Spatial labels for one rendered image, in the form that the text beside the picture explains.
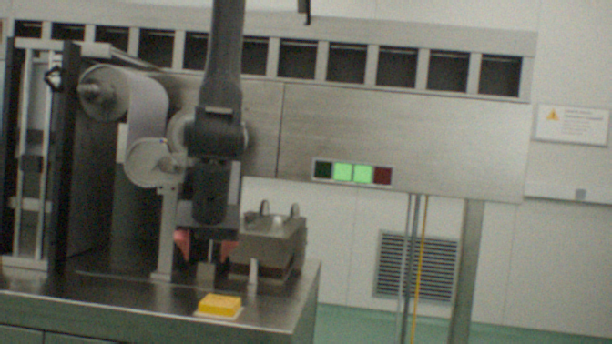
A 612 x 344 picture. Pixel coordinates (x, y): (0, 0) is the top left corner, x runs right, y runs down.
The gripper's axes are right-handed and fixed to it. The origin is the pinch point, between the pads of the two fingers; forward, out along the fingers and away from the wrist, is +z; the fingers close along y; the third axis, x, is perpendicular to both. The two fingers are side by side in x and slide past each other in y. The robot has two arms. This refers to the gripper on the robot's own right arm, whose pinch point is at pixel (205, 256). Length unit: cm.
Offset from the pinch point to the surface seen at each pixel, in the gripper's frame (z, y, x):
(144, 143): 7, 17, -48
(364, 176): 18, -46, -58
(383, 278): 199, -138, -202
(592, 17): 1, -262, -272
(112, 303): 21.1, 17.3, -7.3
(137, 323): 21.4, 11.7, -2.8
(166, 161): 4.9, 10.4, -36.6
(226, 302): 17.0, -5.1, -5.1
